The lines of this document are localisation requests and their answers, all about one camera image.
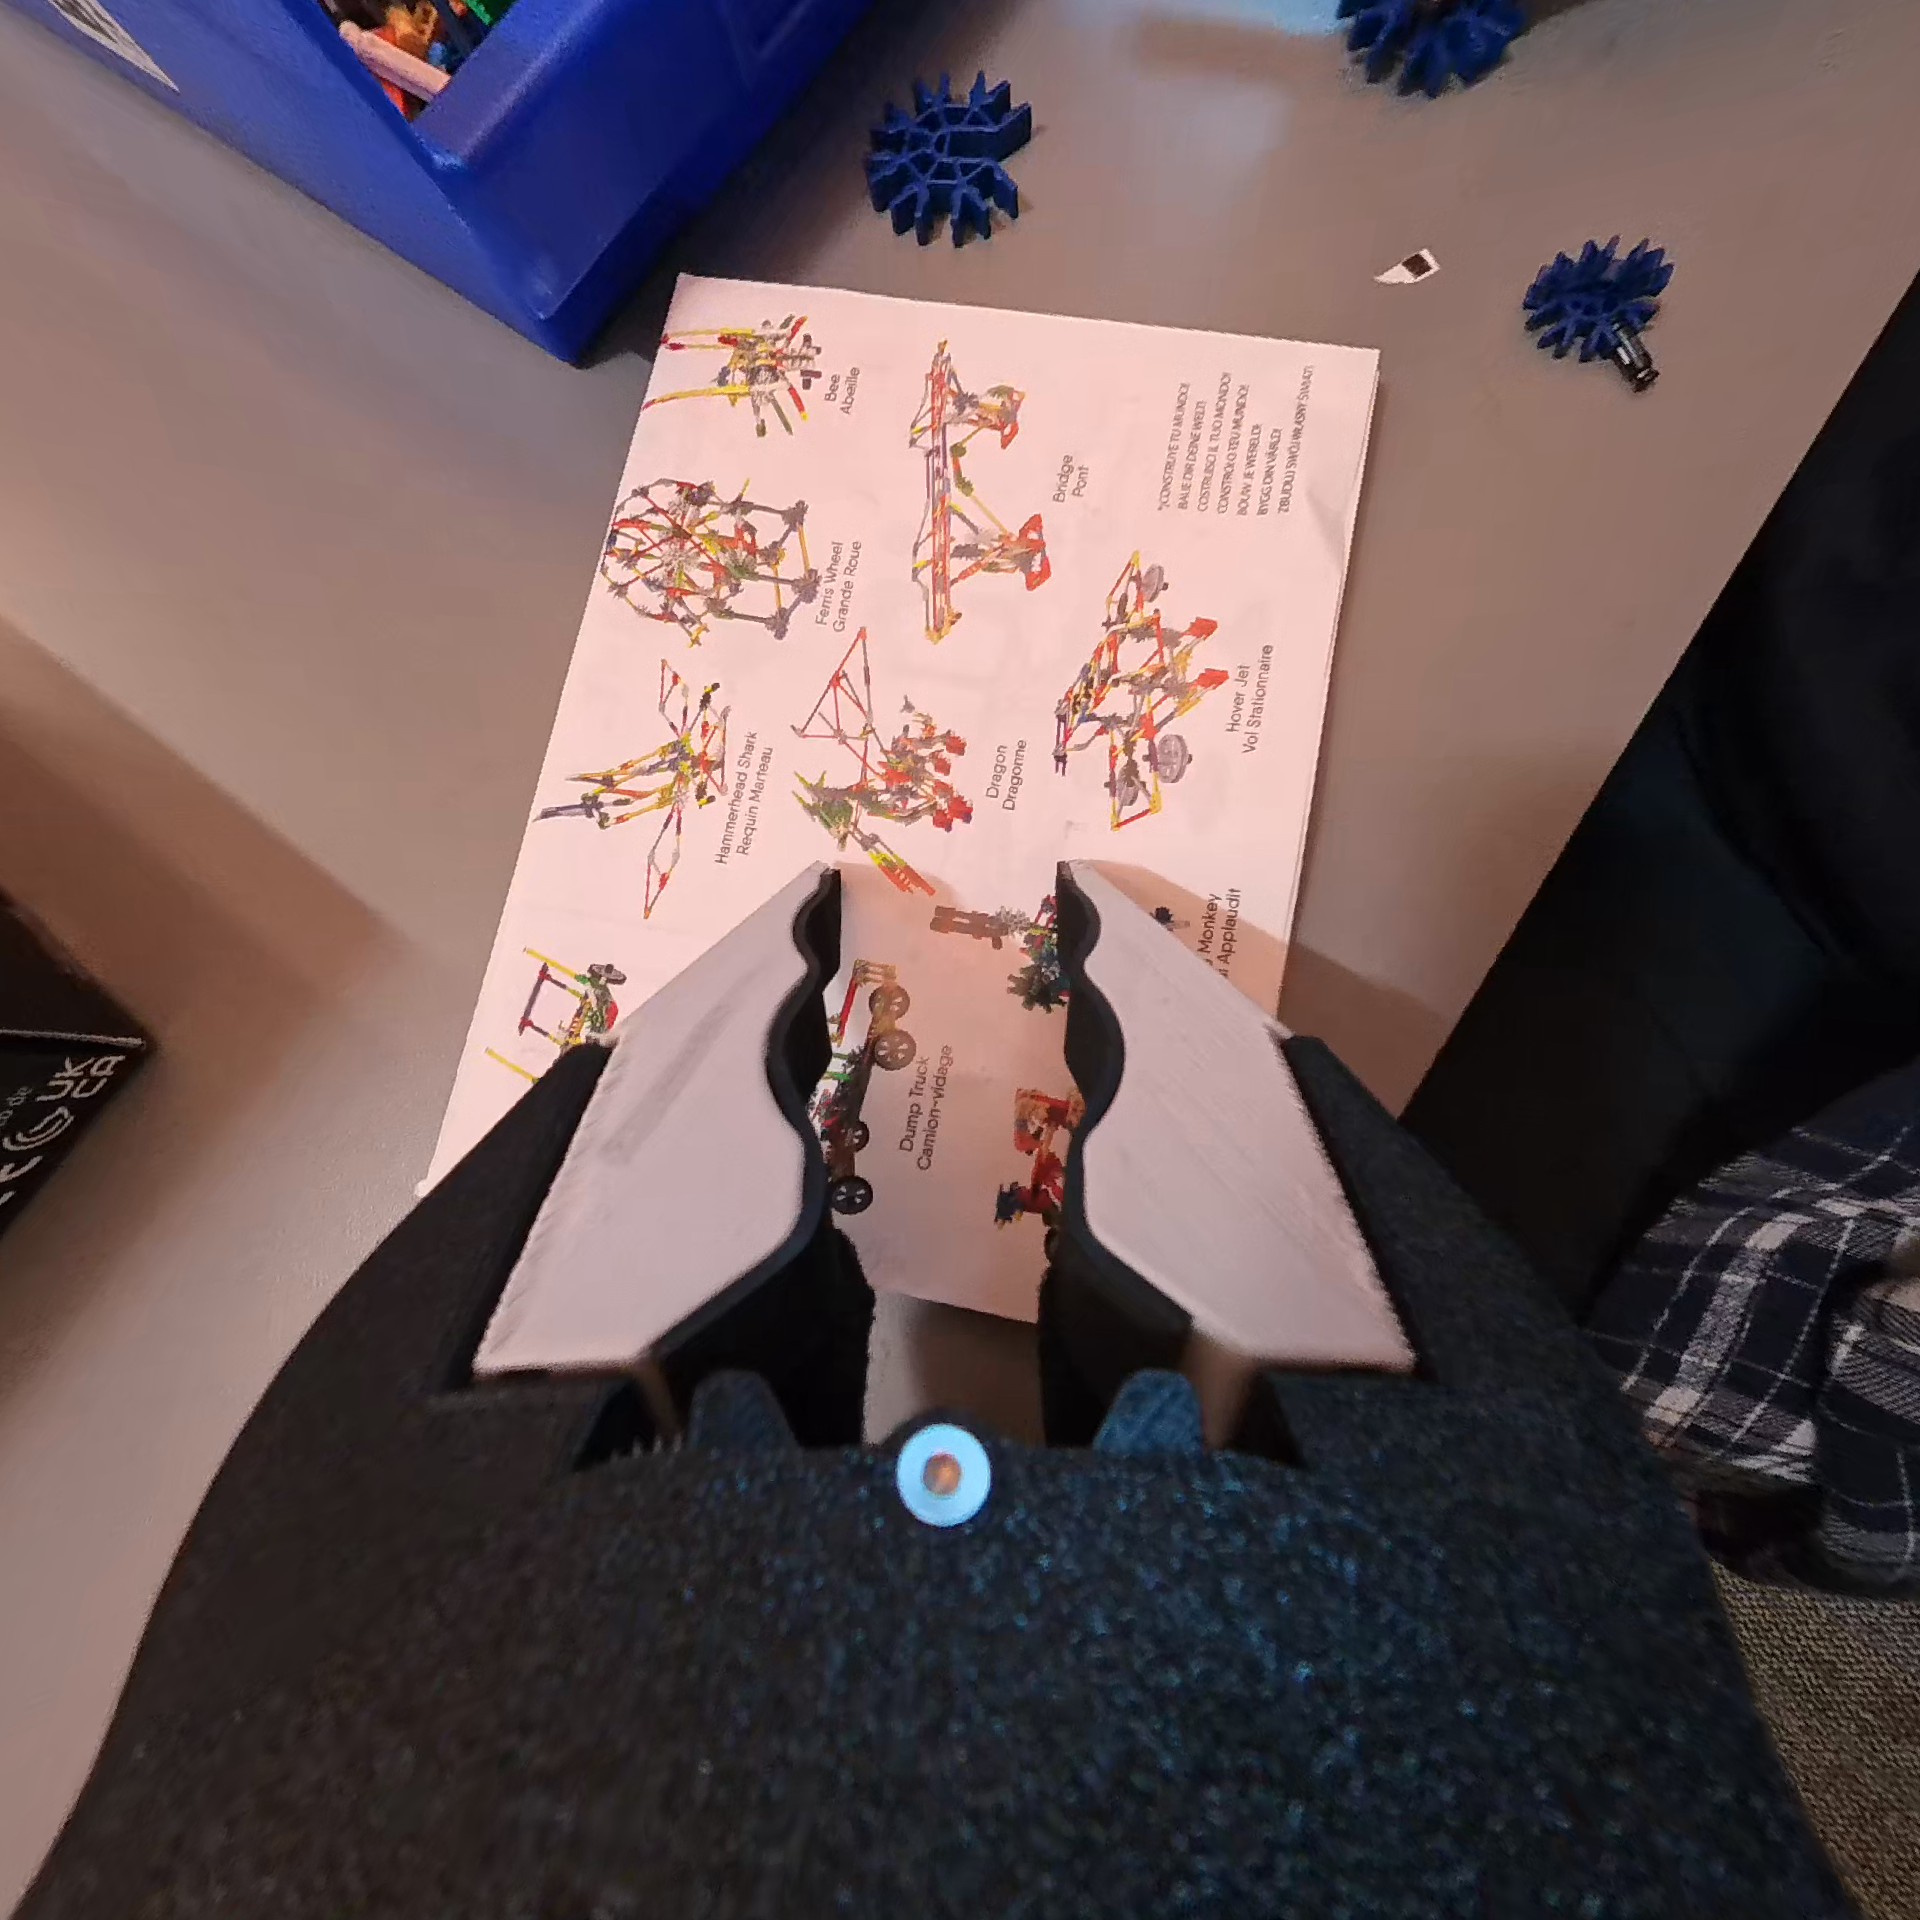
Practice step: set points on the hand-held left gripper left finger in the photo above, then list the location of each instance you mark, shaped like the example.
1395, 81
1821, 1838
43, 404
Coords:
662, 1185

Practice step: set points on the person's black printed shirt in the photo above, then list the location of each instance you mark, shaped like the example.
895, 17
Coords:
1725, 900

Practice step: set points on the pile of colourful construction pieces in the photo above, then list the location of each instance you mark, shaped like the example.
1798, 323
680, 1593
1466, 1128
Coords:
398, 36

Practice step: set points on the toy instruction booklet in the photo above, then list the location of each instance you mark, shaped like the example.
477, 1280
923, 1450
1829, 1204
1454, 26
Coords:
1021, 630

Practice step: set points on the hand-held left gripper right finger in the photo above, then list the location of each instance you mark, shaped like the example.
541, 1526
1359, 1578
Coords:
1214, 1170

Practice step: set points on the blue plastic bin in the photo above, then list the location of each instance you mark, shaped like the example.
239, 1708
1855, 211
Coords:
571, 194

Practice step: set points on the blue connector with black peg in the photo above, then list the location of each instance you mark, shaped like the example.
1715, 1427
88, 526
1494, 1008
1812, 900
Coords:
1598, 294

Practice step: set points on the small paper scrap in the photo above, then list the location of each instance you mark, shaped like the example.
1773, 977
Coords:
1406, 268

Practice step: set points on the black printed cardboard box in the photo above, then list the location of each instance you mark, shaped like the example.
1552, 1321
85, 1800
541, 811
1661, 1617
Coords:
61, 1079

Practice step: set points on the blue double snowflake connector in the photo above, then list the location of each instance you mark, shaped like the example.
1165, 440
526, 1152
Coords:
949, 158

